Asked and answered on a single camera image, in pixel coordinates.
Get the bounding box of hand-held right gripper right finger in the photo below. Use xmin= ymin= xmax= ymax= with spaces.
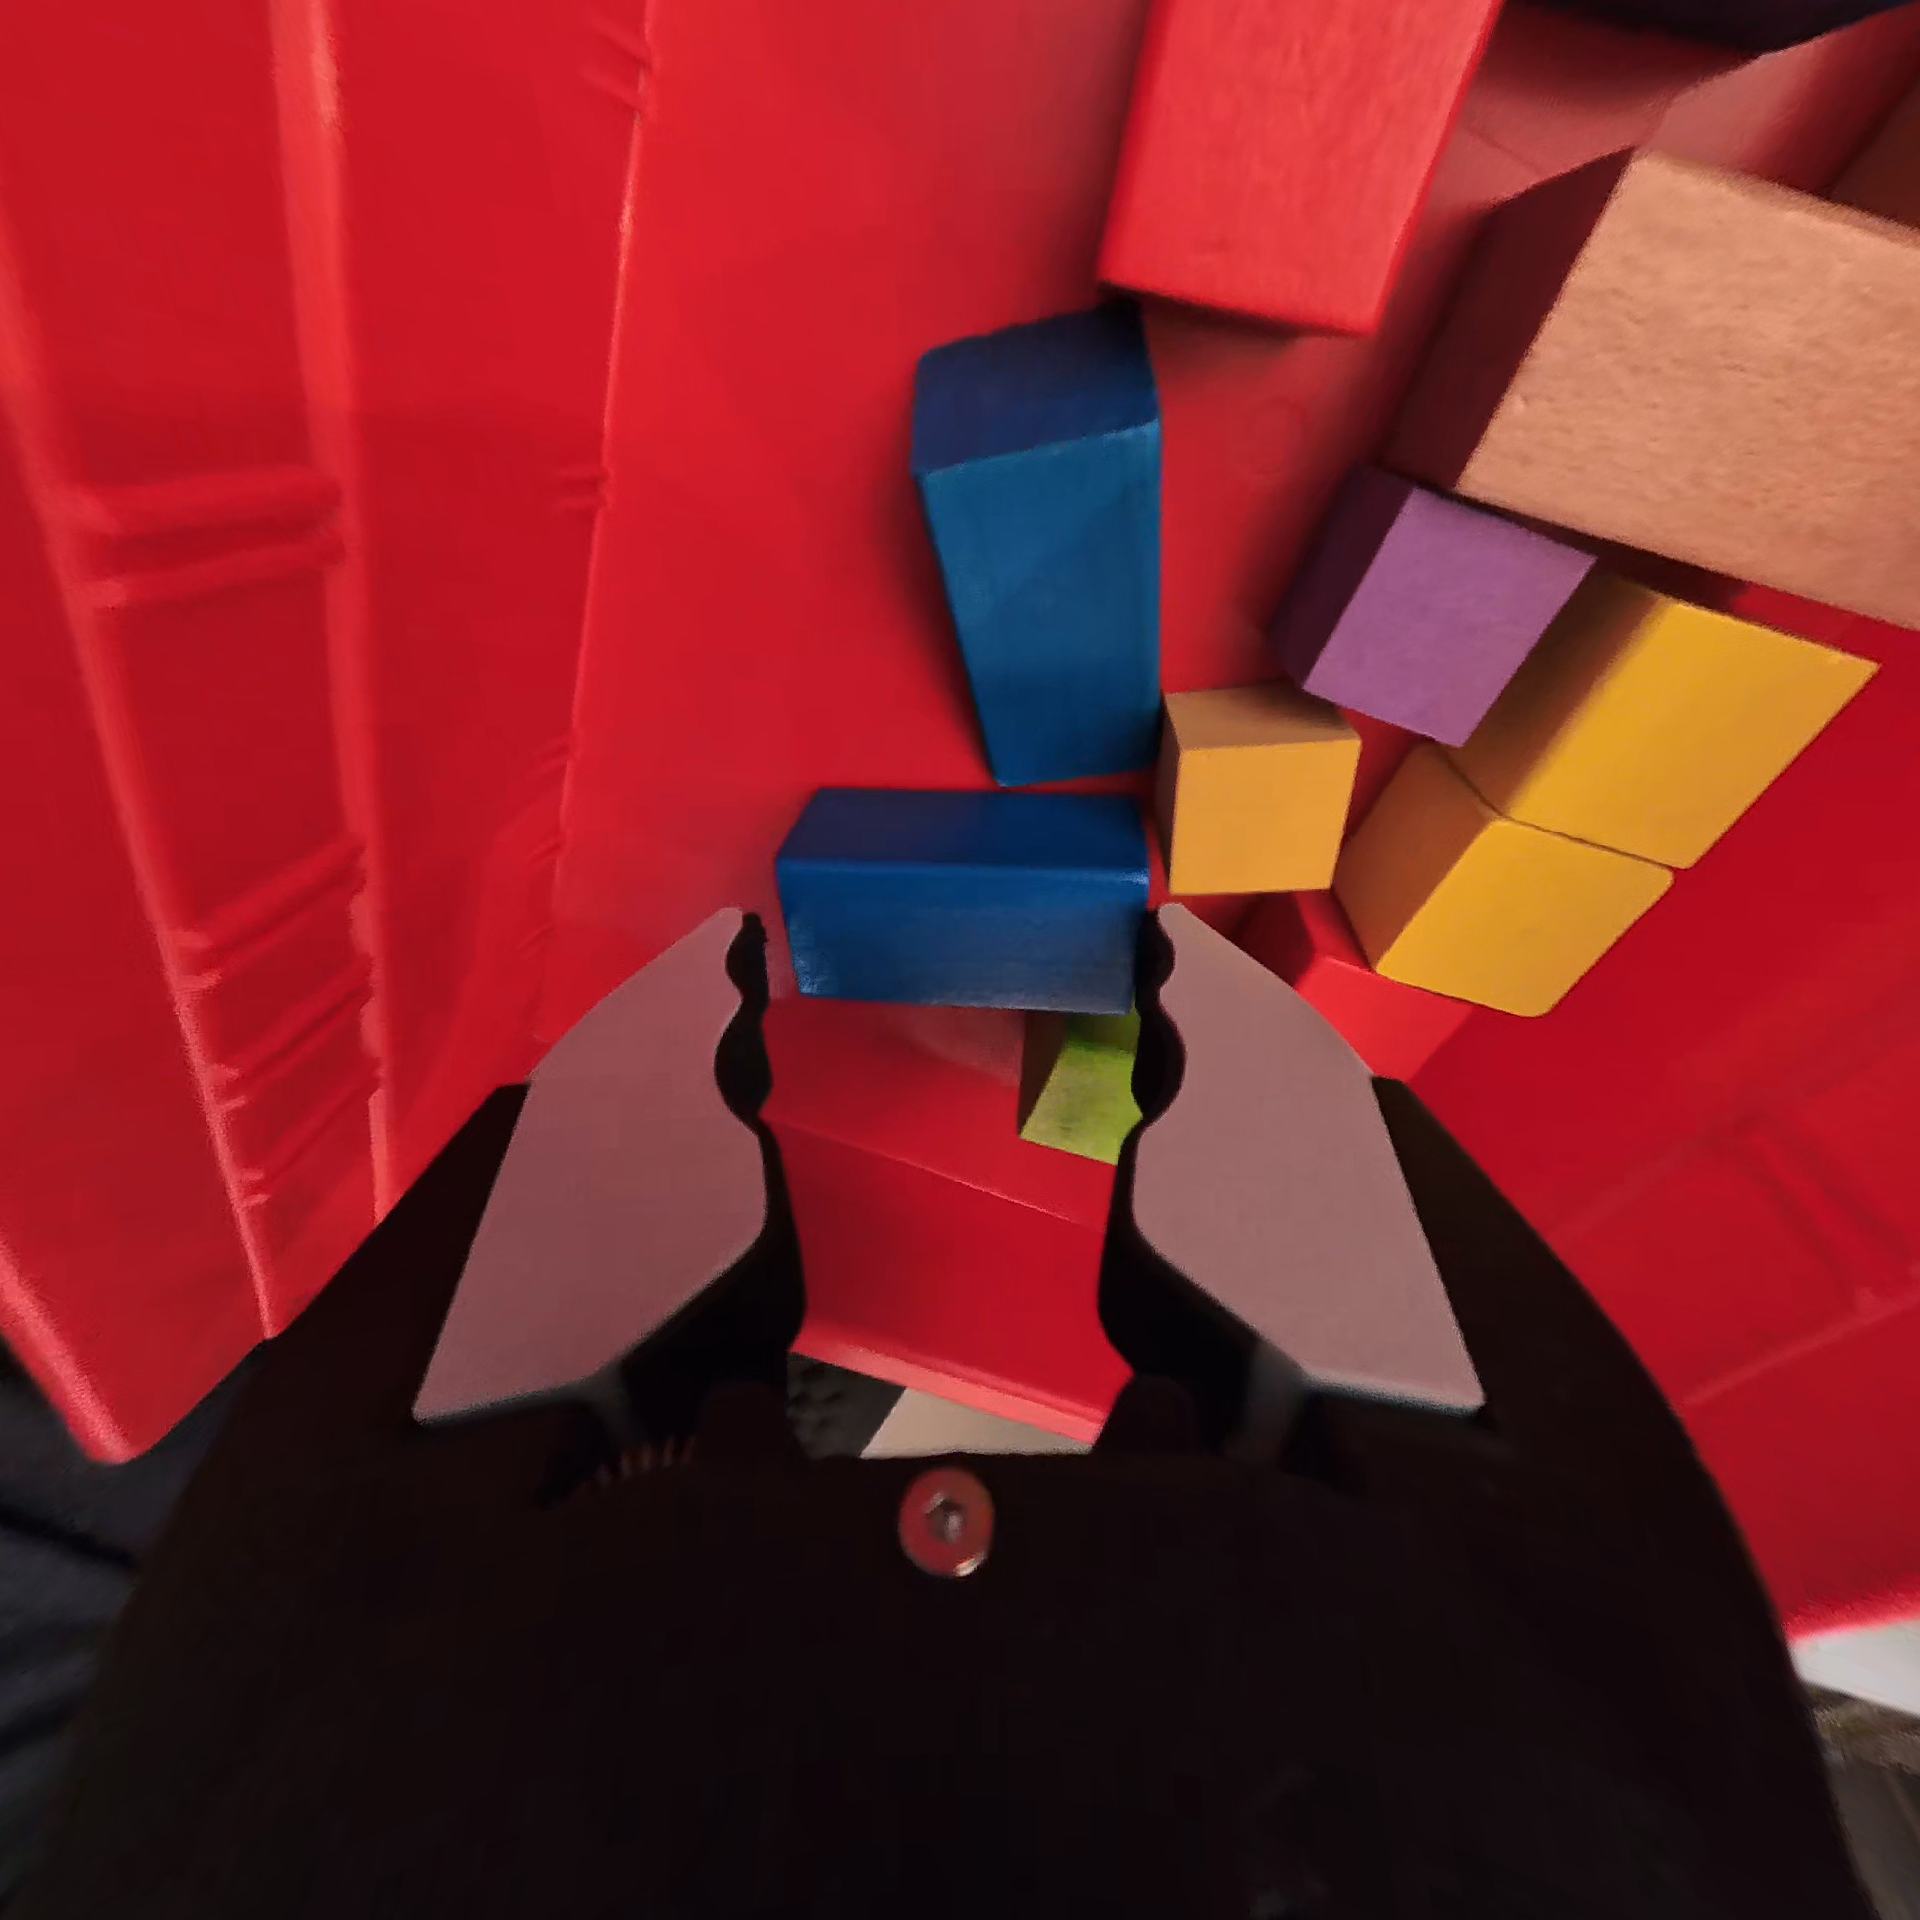
xmin=1100 ymin=902 xmax=1490 ymax=1465

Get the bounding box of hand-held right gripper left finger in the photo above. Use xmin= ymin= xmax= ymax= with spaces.
xmin=411 ymin=906 xmax=804 ymax=1478

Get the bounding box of red cube block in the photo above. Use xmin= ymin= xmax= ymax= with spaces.
xmin=1238 ymin=892 xmax=1480 ymax=1086

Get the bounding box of green wooden block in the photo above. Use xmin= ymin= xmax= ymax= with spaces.
xmin=1018 ymin=1013 xmax=1145 ymax=1167

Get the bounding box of purple wooden cube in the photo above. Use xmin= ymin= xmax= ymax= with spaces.
xmin=1272 ymin=468 xmax=1596 ymax=749

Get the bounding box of large blue wooden block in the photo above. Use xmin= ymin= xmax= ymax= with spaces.
xmin=913 ymin=303 xmax=1166 ymax=789

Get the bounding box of red plastic bin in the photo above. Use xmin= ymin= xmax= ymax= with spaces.
xmin=0 ymin=0 xmax=1920 ymax=1642

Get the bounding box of natural wood rectangular block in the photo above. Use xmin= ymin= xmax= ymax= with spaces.
xmin=1387 ymin=151 xmax=1920 ymax=632

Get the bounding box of red wooden block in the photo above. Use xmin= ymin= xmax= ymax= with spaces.
xmin=1096 ymin=0 xmax=1507 ymax=336

